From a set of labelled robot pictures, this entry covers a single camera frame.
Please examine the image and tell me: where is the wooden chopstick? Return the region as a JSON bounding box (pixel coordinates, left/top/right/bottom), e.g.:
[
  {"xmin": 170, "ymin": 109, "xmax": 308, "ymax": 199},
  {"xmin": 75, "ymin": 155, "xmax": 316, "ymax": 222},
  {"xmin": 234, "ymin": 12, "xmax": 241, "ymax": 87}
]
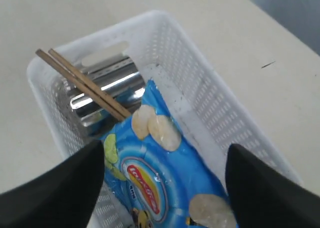
[
  {"xmin": 48, "ymin": 49, "xmax": 131, "ymax": 121},
  {"xmin": 35, "ymin": 49, "xmax": 120, "ymax": 121}
]

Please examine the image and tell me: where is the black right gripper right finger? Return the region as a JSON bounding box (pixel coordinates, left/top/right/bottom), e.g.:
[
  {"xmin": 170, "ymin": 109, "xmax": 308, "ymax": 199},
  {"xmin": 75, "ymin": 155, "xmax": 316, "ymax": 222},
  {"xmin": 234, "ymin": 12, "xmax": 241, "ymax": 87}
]
[{"xmin": 225, "ymin": 143, "xmax": 320, "ymax": 227}]

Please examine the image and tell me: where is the white perforated plastic basket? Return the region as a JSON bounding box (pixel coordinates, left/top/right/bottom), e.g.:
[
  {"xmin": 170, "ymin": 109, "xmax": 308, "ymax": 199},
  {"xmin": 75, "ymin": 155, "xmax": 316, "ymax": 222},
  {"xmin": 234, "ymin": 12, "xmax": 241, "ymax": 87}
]
[{"xmin": 27, "ymin": 11, "xmax": 301, "ymax": 227}]

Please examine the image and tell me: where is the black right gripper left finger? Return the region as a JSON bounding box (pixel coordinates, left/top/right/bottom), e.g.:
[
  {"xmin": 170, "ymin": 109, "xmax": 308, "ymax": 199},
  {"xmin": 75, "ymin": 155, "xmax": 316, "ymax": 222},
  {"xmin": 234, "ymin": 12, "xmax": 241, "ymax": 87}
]
[{"xmin": 0, "ymin": 141, "xmax": 104, "ymax": 227}]

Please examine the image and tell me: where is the blue chips bag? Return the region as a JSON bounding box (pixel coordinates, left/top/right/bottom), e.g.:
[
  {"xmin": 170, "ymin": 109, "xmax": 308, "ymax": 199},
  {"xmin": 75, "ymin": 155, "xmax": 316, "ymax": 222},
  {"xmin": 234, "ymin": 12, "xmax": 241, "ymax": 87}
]
[{"xmin": 101, "ymin": 80, "xmax": 238, "ymax": 227}]

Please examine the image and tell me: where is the silver metal spoon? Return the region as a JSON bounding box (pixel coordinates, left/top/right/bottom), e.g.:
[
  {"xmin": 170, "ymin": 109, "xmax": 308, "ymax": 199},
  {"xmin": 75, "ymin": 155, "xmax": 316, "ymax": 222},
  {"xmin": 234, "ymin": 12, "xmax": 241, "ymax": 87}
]
[{"xmin": 64, "ymin": 55, "xmax": 146, "ymax": 136}]

